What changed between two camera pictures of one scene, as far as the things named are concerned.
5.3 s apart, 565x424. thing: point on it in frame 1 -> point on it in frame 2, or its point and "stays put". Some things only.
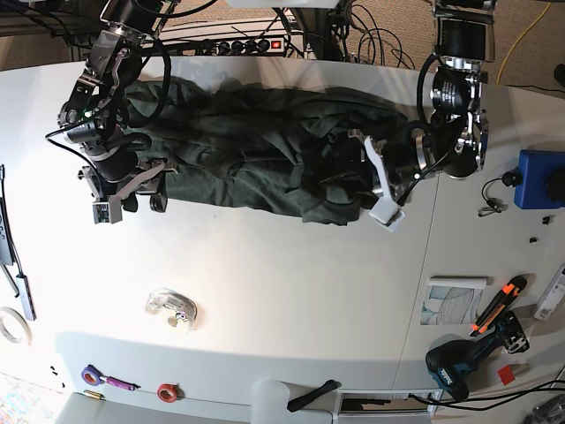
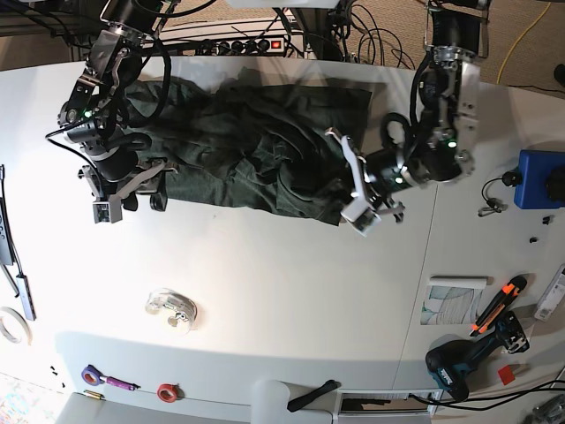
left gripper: (109, 208) stays put
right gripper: (392, 167) -> (368, 200)
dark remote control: (5, 248) stays put
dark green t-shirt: (258, 147) stays put
